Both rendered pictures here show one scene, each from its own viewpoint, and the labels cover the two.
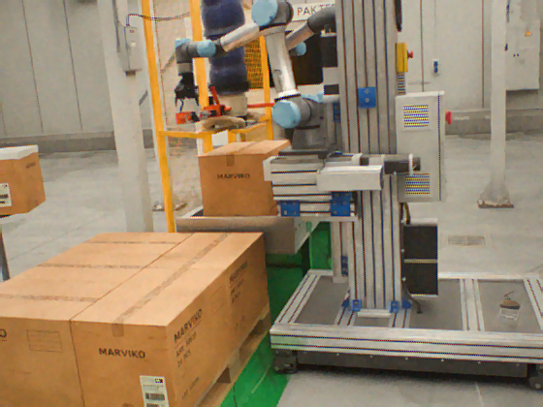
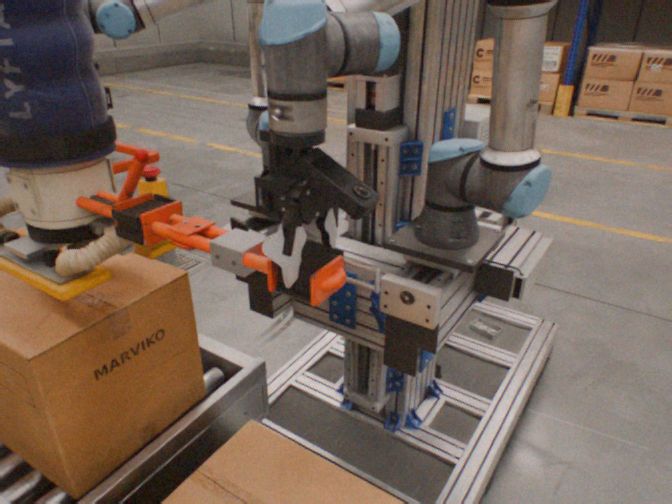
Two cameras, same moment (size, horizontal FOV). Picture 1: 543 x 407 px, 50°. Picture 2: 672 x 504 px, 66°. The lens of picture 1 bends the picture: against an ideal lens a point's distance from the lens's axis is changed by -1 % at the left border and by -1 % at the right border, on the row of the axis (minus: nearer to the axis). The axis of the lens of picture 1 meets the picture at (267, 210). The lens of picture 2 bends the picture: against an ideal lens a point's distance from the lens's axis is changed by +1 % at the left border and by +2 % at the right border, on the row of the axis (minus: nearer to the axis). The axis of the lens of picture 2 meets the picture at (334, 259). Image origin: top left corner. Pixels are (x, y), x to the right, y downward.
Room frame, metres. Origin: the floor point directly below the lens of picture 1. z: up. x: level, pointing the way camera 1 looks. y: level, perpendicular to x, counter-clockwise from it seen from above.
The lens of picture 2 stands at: (2.54, 0.96, 1.57)
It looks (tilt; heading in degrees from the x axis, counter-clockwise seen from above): 28 degrees down; 286
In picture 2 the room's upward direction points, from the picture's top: straight up
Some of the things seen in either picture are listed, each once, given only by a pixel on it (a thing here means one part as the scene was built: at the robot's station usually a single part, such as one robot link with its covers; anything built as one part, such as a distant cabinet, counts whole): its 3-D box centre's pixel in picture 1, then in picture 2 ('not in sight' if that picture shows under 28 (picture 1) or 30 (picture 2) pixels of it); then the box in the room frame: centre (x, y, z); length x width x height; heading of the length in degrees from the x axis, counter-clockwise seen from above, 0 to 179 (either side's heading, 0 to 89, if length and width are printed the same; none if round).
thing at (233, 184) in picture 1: (249, 179); (59, 339); (3.54, 0.10, 0.75); 0.60 x 0.40 x 0.40; 164
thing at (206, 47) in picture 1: (203, 48); (347, 43); (2.73, 0.23, 1.50); 0.11 x 0.11 x 0.08; 58
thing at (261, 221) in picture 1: (233, 222); (169, 444); (3.18, 0.20, 0.58); 0.70 x 0.03 x 0.06; 73
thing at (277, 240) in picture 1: (235, 240); (175, 474); (3.18, 0.20, 0.48); 0.70 x 0.03 x 0.15; 73
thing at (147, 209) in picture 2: (214, 110); (149, 218); (3.10, 0.23, 1.20); 0.10 x 0.08 x 0.06; 73
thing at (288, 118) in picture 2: (184, 68); (296, 115); (2.77, 0.33, 1.43); 0.08 x 0.08 x 0.05
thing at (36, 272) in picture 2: (216, 126); (33, 254); (3.36, 0.25, 1.10); 0.34 x 0.10 x 0.05; 163
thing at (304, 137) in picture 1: (307, 136); (448, 216); (2.60, -0.20, 1.09); 0.15 x 0.15 x 0.10
